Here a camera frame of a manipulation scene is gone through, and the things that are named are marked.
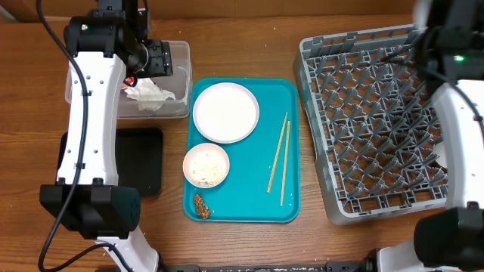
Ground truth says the white cup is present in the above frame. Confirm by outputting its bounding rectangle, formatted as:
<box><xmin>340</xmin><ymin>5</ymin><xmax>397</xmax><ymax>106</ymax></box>
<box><xmin>433</xmin><ymin>141</ymin><xmax>448</xmax><ymax>168</ymax></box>

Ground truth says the white rice pile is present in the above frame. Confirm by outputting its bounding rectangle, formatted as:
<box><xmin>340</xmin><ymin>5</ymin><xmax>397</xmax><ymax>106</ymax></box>
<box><xmin>188</xmin><ymin>151</ymin><xmax>227</xmax><ymax>188</ymax></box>

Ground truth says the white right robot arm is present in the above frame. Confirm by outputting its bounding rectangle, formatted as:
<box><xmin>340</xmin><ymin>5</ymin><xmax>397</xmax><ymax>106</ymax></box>
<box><xmin>367</xmin><ymin>0</ymin><xmax>483</xmax><ymax>271</ymax></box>

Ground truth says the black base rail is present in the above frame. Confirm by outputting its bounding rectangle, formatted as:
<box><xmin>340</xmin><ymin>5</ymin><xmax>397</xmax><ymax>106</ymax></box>
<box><xmin>166</xmin><ymin>260</ymin><xmax>378</xmax><ymax>272</ymax></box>

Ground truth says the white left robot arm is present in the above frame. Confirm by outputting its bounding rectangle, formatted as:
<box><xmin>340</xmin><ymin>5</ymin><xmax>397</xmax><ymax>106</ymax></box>
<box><xmin>39</xmin><ymin>1</ymin><xmax>172</xmax><ymax>271</ymax></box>

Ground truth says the wooden chopstick right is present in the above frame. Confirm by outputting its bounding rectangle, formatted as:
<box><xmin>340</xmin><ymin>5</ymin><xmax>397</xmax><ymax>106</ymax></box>
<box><xmin>280</xmin><ymin>121</ymin><xmax>290</xmax><ymax>207</ymax></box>

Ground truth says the brown food scrap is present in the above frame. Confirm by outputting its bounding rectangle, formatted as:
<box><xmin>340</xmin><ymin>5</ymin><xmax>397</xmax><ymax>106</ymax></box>
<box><xmin>193</xmin><ymin>193</ymin><xmax>211</xmax><ymax>220</ymax></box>

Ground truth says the wooden chopstick left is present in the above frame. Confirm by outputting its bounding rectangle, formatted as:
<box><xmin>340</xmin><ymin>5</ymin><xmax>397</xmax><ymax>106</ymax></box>
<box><xmin>266</xmin><ymin>112</ymin><xmax>288</xmax><ymax>193</ymax></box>

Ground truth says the red snack wrapper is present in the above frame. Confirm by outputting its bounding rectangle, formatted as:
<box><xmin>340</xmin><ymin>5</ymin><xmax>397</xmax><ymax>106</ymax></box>
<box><xmin>121</xmin><ymin>76</ymin><xmax>138</xmax><ymax>90</ymax></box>

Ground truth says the clear plastic bin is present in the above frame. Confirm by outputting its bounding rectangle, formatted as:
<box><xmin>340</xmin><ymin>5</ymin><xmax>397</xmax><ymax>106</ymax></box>
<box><xmin>64</xmin><ymin>40</ymin><xmax>194</xmax><ymax>120</ymax></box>

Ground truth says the wooden chopstick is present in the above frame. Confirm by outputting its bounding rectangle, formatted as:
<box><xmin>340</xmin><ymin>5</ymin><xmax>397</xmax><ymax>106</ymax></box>
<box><xmin>266</xmin><ymin>112</ymin><xmax>288</xmax><ymax>193</ymax></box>
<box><xmin>280</xmin><ymin>121</ymin><xmax>290</xmax><ymax>207</ymax></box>

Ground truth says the teal serving tray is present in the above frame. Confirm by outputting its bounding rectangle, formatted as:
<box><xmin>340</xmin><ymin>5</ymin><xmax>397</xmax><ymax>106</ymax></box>
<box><xmin>183</xmin><ymin>78</ymin><xmax>301</xmax><ymax>224</ymax></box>

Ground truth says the grey dishwasher rack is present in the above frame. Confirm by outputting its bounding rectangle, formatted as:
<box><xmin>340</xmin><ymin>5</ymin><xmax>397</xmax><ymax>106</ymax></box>
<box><xmin>293</xmin><ymin>25</ymin><xmax>448</xmax><ymax>225</ymax></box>

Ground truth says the white napkin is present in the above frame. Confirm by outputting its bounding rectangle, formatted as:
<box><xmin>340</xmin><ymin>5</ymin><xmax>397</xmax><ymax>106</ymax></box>
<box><xmin>123</xmin><ymin>79</ymin><xmax>175</xmax><ymax>111</ymax></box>

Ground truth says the black plastic tray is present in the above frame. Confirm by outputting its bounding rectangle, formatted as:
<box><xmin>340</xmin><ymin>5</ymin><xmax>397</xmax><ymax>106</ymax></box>
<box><xmin>54</xmin><ymin>124</ymin><xmax>163</xmax><ymax>196</ymax></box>

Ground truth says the small pink bowl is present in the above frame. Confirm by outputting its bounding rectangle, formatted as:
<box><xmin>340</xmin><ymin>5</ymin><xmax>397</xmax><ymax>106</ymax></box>
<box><xmin>182</xmin><ymin>143</ymin><xmax>230</xmax><ymax>189</ymax></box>

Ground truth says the large pink plate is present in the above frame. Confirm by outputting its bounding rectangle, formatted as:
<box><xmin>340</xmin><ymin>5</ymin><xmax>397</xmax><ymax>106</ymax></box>
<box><xmin>193</xmin><ymin>82</ymin><xmax>260</xmax><ymax>144</ymax></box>

